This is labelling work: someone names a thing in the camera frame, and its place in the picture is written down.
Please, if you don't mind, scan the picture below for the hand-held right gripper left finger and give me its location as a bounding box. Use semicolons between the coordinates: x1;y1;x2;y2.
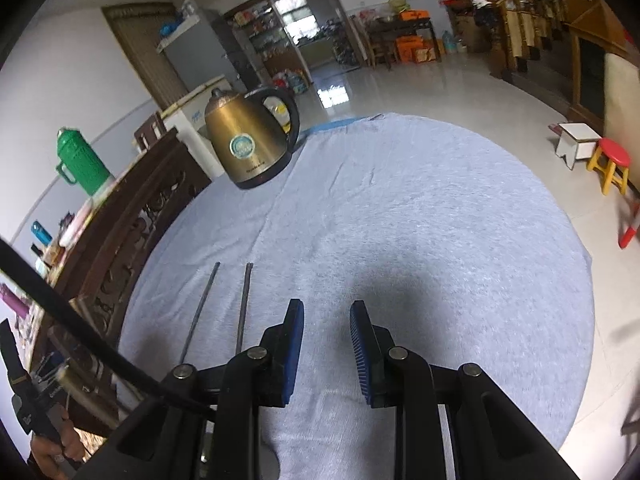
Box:
85;298;306;480

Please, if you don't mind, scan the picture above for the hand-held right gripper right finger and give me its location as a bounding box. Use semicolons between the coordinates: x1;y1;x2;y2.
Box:
349;300;581;480

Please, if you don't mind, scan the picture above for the person's left hand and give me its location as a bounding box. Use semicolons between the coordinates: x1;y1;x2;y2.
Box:
27;405;87;477

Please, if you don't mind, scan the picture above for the pink bottle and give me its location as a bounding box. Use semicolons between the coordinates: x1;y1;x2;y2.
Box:
0;284;26;318

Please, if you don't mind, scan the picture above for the grey round tablecloth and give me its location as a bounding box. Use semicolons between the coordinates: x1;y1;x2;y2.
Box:
117;112;596;480

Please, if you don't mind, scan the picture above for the carved wooden bench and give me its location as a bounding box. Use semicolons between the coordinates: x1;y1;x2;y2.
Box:
30;127;213;441

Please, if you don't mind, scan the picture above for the brass electric kettle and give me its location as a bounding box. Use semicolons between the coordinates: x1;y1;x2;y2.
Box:
204;85;301;191

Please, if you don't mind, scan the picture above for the green thermos jug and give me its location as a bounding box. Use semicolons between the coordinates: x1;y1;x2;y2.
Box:
55;127;113;197

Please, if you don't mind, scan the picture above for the white chest freezer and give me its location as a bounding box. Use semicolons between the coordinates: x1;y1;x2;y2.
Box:
160;74;241;181

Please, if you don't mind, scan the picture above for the red plastic stool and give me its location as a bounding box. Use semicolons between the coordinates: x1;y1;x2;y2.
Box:
618;200;640;250

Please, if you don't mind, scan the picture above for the grey refrigerator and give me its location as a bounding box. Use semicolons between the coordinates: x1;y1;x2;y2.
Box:
157;10;261;106

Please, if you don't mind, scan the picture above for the small white stool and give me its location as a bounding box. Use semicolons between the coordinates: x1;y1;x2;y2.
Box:
554;121;602;171

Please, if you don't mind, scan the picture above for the red and yellow round stool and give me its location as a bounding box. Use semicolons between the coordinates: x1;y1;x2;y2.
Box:
586;137;632;196

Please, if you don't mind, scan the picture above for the dark wooden side table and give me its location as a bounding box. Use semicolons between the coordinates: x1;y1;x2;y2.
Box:
367;17;443;68

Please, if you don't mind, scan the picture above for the brown wooden door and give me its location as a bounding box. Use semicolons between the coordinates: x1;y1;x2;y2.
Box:
102;2;188;111

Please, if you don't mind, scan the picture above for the wooden staircase railing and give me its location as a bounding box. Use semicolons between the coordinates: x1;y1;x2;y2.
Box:
487;0;571;78

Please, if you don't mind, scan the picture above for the black cable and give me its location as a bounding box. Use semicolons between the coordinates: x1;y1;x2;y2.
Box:
0;240;216;413

